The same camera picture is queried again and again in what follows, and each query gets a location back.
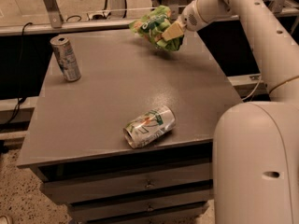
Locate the middle drawer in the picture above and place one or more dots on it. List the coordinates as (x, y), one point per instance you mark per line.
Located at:
(139, 202)

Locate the white green soda can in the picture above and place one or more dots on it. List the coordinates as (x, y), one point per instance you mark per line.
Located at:
(150, 126)

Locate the metal railing frame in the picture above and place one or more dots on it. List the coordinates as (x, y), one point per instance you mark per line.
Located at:
(34, 17)

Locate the grey drawer cabinet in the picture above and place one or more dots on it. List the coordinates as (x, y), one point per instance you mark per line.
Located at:
(77, 127)

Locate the drawer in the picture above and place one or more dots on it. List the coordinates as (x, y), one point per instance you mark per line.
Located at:
(95, 187)
(156, 216)
(139, 202)

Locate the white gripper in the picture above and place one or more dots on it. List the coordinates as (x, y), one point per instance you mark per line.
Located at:
(191, 19)

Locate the bottom drawer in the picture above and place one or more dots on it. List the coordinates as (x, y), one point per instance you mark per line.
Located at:
(156, 216)

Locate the silver blue redbull can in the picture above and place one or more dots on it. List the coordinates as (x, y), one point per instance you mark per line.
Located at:
(65, 58)

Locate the green rice chip bag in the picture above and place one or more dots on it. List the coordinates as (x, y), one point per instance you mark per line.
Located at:
(152, 26)

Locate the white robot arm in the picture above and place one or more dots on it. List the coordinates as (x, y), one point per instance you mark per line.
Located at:
(255, 144)

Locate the top drawer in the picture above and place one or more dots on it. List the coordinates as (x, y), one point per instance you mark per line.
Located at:
(95, 187)

